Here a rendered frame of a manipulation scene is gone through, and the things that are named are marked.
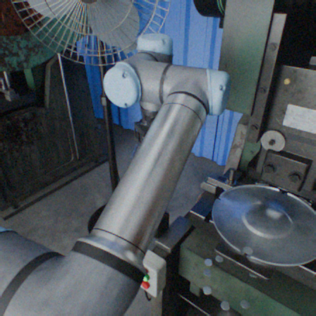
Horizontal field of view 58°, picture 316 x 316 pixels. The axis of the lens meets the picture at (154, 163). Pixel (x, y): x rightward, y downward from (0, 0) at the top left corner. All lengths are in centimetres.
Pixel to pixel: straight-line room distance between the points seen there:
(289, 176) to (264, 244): 18
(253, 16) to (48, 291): 58
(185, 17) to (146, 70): 167
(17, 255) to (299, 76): 61
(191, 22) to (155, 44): 159
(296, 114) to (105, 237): 52
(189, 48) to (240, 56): 156
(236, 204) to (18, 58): 124
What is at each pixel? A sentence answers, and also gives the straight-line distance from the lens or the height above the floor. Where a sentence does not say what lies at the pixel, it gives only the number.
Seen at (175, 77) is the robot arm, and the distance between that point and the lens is 50.
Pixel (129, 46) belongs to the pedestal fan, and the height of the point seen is 108.
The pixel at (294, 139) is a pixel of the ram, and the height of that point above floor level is 101.
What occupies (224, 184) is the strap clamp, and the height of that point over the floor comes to 75.
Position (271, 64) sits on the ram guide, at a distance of 66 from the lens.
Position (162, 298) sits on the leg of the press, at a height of 41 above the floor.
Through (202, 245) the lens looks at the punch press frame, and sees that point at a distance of 91.
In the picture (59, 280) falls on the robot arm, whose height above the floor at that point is 107.
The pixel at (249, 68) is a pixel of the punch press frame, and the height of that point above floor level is 116.
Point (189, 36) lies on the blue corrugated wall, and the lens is 220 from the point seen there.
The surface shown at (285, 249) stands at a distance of 78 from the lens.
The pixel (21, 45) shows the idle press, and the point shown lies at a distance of 162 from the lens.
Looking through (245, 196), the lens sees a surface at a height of 78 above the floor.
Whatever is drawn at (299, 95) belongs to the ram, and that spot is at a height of 111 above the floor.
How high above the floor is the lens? 134
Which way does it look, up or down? 34 degrees down
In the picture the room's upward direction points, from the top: straight up
